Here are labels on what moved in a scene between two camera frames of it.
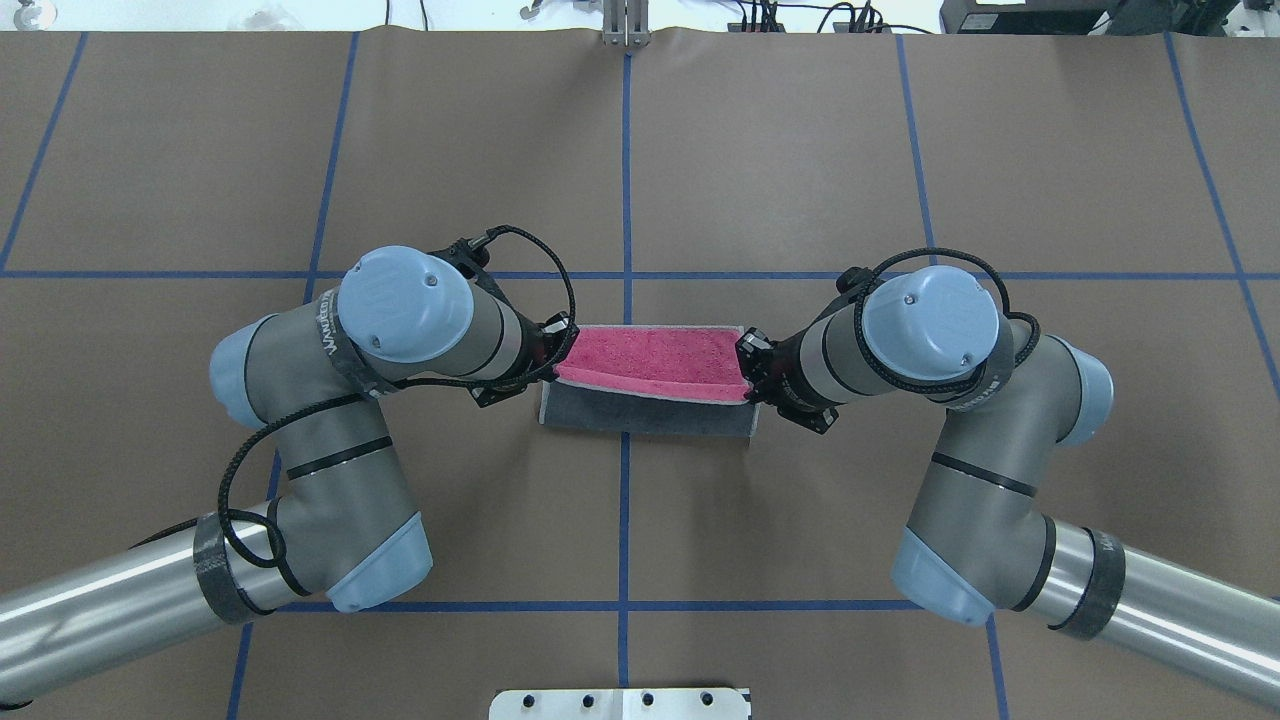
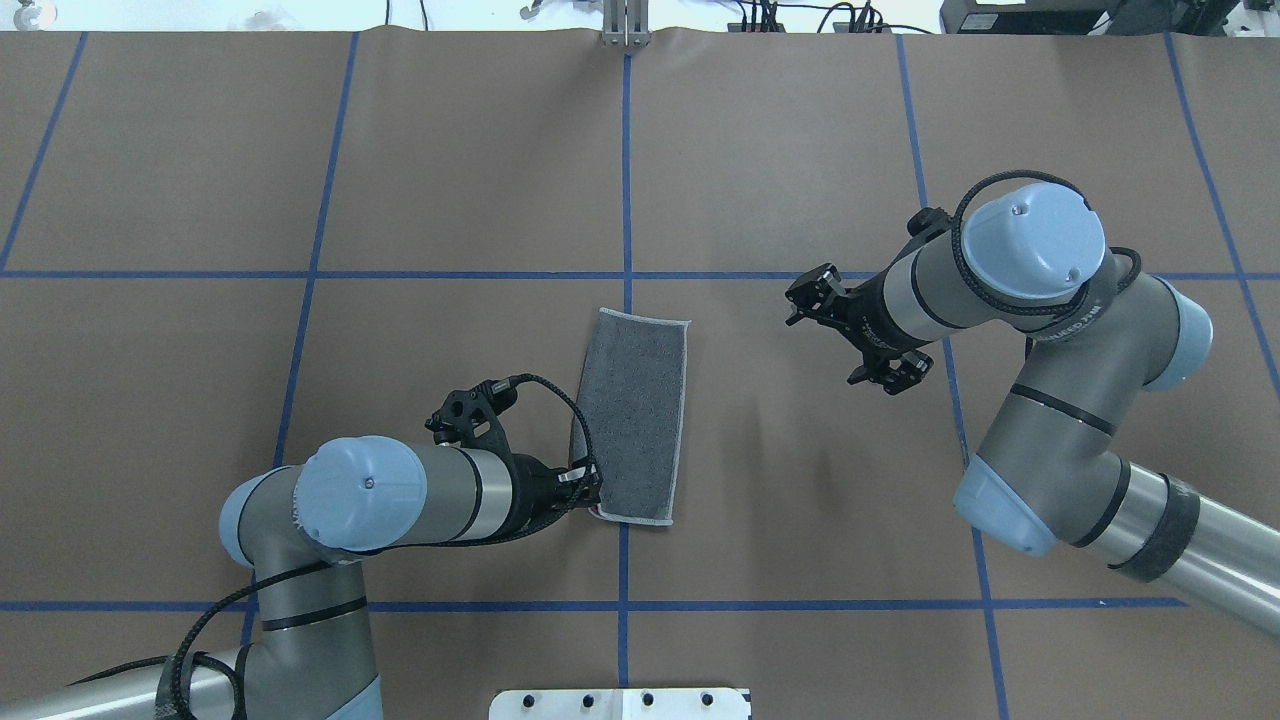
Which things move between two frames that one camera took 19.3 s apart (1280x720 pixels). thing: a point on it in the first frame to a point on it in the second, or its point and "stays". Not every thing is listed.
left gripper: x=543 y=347 to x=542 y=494
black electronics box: x=1024 y=17 stays
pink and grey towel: x=653 y=379 to x=633 y=381
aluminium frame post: x=626 y=23 stays
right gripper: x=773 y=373 to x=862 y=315
